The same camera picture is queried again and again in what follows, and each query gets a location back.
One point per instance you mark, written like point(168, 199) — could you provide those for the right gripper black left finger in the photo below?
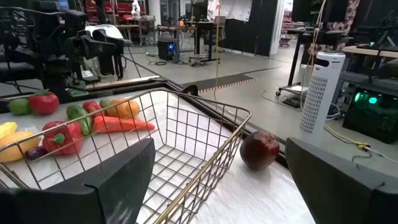
point(109, 186)

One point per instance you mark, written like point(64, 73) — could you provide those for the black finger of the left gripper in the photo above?
point(119, 59)
point(99, 62)

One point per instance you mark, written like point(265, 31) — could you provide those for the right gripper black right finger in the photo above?
point(342, 193)

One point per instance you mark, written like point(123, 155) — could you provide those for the red toy strawberry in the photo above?
point(91, 107)

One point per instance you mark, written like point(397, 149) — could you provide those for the orange toy bell pepper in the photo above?
point(124, 109)

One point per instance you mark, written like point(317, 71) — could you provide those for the green toy cucumber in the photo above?
point(79, 116)

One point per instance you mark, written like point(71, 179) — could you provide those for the red toy bell pepper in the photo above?
point(66, 140)

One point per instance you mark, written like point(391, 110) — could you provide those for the red toy tomato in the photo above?
point(43, 102)

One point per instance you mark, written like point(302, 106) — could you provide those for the small purple toy eggplant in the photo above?
point(35, 152)

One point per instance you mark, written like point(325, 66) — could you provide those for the green toy lime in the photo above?
point(19, 106)

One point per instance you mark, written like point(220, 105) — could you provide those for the dark red toy apple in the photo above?
point(259, 151)

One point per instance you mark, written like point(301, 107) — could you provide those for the yellow orange toy mango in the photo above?
point(15, 146)

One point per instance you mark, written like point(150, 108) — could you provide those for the yellow toy corn cob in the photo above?
point(7, 129)

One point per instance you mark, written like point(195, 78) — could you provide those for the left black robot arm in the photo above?
point(46, 46)

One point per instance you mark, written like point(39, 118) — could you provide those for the dark green toy avocado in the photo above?
point(105, 102)

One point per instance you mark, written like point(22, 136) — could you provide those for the black computer tower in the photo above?
point(166, 48)

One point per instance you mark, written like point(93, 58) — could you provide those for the red storage shelving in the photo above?
point(121, 9)

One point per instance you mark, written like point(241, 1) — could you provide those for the wooden top desk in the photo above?
point(186, 29)

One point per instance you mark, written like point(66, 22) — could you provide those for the white tower fan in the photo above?
point(320, 99)

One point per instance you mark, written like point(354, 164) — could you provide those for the black rolling desk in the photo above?
point(311, 37)

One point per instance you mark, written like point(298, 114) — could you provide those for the black partition wall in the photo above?
point(248, 31)

